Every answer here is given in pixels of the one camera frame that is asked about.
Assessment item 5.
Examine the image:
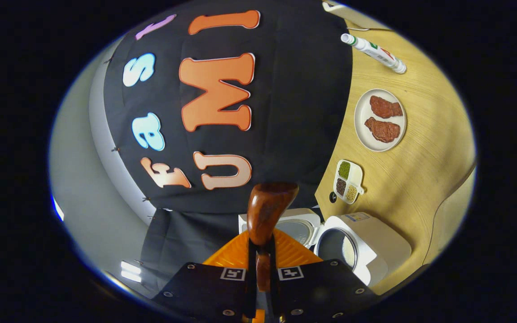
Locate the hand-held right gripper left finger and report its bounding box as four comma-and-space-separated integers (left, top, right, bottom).
153, 230, 257, 323

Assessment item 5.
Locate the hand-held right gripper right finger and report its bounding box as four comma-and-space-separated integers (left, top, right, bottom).
267, 230, 380, 323

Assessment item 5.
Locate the white rice cooker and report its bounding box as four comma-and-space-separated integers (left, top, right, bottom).
238, 208, 412, 288

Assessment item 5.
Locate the brown wooden spoon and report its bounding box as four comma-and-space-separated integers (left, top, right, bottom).
246, 183, 299, 292

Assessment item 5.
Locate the white divided rice dish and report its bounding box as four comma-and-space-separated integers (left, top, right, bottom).
333, 159, 365, 205

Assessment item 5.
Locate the ceiling light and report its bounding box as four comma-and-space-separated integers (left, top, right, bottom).
52, 195, 65, 222
120, 260, 143, 284

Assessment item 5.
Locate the red meat slice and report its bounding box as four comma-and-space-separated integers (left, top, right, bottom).
364, 117, 401, 143
369, 95, 403, 119

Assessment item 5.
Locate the black backdrop cloth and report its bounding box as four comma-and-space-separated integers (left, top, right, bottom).
89, 0, 353, 290

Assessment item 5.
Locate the white round plate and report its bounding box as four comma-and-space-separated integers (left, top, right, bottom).
354, 88, 407, 152

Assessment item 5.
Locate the white bottle green label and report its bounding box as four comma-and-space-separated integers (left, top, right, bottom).
341, 33, 407, 74

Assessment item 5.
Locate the white toaster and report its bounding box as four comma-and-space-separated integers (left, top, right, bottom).
322, 1, 391, 31

